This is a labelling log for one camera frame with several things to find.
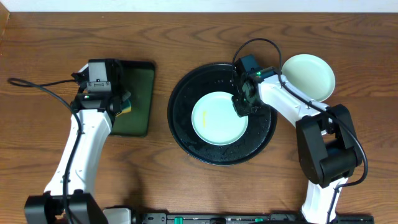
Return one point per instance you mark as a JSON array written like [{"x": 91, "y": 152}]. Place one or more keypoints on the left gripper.
[{"x": 123, "y": 97}]

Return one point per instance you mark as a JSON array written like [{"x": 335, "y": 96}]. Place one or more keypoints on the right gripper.
[{"x": 241, "y": 107}]

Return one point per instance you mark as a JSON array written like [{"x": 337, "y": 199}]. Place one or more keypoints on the green yellow scrub sponge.
[{"x": 125, "y": 107}]

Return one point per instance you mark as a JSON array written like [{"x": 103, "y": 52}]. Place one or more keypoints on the mint plate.
[
  {"x": 311, "y": 75},
  {"x": 215, "y": 120}
]

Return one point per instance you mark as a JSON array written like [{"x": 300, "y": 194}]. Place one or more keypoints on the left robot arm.
[{"x": 68, "y": 197}]

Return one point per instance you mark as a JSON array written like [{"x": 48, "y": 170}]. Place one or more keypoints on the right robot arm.
[{"x": 328, "y": 148}]

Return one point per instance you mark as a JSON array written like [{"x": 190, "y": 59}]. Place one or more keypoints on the black round serving tray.
[{"x": 196, "y": 84}]

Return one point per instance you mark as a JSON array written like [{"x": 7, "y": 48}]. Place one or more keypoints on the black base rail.
[{"x": 128, "y": 216}]

